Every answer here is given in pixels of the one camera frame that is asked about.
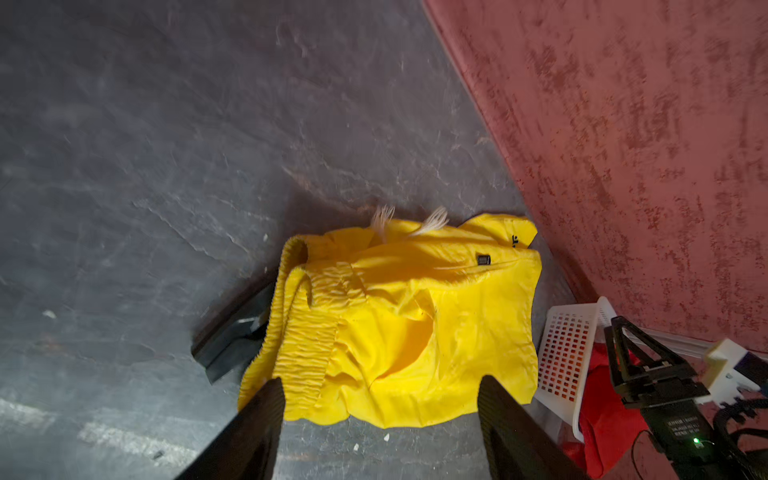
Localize right aluminium corner post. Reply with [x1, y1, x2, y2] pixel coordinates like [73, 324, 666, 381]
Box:
[644, 329, 714, 359]

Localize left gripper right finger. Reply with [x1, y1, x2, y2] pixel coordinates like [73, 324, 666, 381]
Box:
[477, 375, 587, 480]

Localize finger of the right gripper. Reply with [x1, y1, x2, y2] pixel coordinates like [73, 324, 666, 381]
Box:
[610, 316, 696, 380]
[603, 323, 634, 396]

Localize red shorts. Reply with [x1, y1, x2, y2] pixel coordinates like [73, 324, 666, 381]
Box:
[559, 343, 647, 479]

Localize white plastic basket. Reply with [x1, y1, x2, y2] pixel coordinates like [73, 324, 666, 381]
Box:
[534, 296, 616, 442]

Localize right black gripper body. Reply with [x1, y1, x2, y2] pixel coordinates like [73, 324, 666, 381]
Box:
[620, 365, 729, 479]

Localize yellow shorts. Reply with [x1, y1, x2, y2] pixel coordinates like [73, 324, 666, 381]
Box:
[238, 208, 542, 429]

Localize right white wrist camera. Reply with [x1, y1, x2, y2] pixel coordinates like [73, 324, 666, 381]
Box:
[696, 339, 767, 406]

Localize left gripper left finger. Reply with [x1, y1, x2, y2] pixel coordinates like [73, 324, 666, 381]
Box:
[178, 378, 285, 480]

